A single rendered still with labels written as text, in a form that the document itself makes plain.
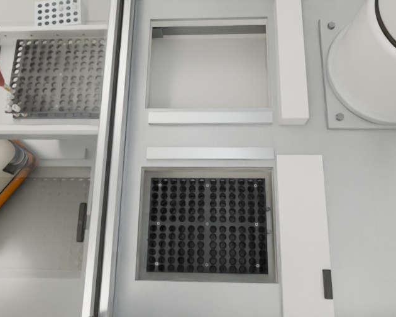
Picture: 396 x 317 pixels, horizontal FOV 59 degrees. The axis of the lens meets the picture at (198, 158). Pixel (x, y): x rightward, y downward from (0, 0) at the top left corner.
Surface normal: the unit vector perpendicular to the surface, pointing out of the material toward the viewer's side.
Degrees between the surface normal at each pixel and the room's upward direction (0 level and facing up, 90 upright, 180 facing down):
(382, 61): 90
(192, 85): 0
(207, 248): 0
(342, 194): 0
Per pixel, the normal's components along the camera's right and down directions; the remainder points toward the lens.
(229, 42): -0.05, -0.25
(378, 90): -0.59, 0.79
